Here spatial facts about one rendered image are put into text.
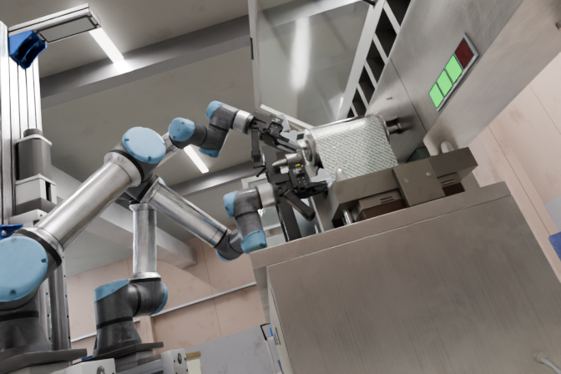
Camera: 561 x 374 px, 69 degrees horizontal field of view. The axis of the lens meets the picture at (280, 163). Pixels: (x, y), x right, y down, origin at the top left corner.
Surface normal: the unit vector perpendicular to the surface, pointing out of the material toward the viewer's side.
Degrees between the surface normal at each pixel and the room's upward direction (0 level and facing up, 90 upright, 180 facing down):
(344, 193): 90
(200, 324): 90
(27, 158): 90
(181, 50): 90
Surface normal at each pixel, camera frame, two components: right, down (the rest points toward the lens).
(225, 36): -0.11, -0.37
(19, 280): 0.46, -0.40
